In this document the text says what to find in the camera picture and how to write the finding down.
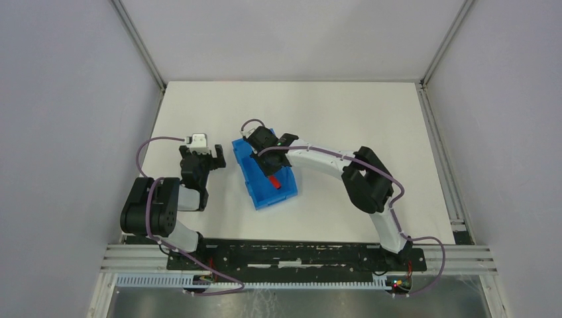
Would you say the aluminium front frame rail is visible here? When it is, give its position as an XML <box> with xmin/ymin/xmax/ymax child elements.
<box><xmin>100</xmin><ymin>244</ymin><xmax>498</xmax><ymax>276</ymax></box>

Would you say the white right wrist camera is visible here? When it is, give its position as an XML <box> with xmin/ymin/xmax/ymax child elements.
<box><xmin>240</xmin><ymin>127</ymin><xmax>256</xmax><ymax>138</ymax></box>

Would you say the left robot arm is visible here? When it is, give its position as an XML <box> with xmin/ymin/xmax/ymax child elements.
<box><xmin>120</xmin><ymin>144</ymin><xmax>226</xmax><ymax>270</ymax></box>

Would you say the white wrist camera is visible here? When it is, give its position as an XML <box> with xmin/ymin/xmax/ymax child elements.
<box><xmin>240</xmin><ymin>127</ymin><xmax>256</xmax><ymax>138</ymax></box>
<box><xmin>185</xmin><ymin>133</ymin><xmax>210</xmax><ymax>154</ymax></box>

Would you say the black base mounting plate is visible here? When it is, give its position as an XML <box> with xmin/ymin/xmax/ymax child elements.
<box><xmin>194</xmin><ymin>238</ymin><xmax>427</xmax><ymax>284</ymax></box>

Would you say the left aluminium corner post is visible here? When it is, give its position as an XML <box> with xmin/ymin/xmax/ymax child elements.
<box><xmin>109</xmin><ymin>0</ymin><xmax>167</xmax><ymax>93</ymax></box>

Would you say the right aluminium corner post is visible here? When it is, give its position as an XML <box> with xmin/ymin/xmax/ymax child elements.
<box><xmin>420</xmin><ymin>0</ymin><xmax>477</xmax><ymax>87</ymax></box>

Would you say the aluminium corner post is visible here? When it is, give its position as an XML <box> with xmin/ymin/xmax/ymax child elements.
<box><xmin>109</xmin><ymin>0</ymin><xmax>167</xmax><ymax>93</ymax></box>
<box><xmin>420</xmin><ymin>0</ymin><xmax>477</xmax><ymax>87</ymax></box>

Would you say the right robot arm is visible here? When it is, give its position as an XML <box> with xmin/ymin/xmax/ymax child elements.
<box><xmin>241</xmin><ymin>126</ymin><xmax>412</xmax><ymax>270</ymax></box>

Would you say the blue plastic bin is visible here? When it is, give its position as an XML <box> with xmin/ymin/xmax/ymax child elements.
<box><xmin>232</xmin><ymin>137</ymin><xmax>298</xmax><ymax>210</ymax></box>

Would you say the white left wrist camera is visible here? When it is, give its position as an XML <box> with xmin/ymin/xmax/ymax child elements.
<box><xmin>185</xmin><ymin>133</ymin><xmax>210</xmax><ymax>154</ymax></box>

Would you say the red handled screwdriver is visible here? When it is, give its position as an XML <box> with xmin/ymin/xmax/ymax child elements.
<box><xmin>268</xmin><ymin>176</ymin><xmax>282</xmax><ymax>189</ymax></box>

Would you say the white slotted cable duct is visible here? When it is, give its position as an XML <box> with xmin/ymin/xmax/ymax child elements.
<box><xmin>115</xmin><ymin>272</ymin><xmax>409</xmax><ymax>291</ymax></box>

